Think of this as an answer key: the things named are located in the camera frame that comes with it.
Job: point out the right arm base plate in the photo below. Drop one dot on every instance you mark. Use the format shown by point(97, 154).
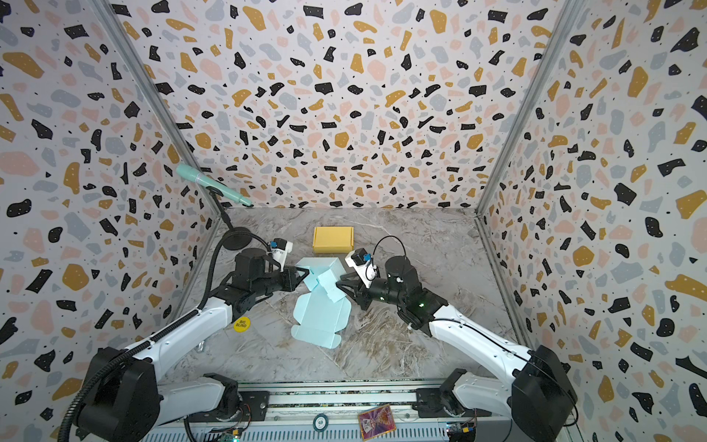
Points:
point(432, 403)

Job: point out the yellow paper box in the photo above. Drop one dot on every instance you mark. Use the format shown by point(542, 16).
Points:
point(333, 240)

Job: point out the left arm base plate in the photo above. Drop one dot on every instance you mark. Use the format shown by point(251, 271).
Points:
point(248, 407)

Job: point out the round teal sticker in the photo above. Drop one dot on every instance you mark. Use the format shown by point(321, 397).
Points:
point(320, 423)

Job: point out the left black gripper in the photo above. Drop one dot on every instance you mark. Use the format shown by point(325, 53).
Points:
point(283, 278)

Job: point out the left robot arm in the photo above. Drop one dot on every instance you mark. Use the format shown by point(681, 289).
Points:
point(123, 396)

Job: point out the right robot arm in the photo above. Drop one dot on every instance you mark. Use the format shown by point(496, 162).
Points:
point(530, 387)

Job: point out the yellow round sticker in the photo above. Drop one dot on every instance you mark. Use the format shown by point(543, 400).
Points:
point(241, 325)

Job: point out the light blue paper box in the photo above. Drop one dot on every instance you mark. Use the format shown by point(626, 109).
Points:
point(323, 312)

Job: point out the black microphone stand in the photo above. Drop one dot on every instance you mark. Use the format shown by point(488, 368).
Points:
point(235, 238)

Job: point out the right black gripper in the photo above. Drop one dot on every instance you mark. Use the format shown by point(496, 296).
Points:
point(360, 287)

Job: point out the colourful card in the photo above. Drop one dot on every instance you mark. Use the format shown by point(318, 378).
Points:
point(376, 422)

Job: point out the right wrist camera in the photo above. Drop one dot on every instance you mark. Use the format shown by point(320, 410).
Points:
point(363, 264)

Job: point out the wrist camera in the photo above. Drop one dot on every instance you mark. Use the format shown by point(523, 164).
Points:
point(279, 250)
point(363, 264)

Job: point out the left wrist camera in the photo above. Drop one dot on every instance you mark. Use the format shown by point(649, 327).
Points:
point(279, 250)

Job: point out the mint green microphone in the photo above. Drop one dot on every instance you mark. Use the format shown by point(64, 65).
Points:
point(198, 177)

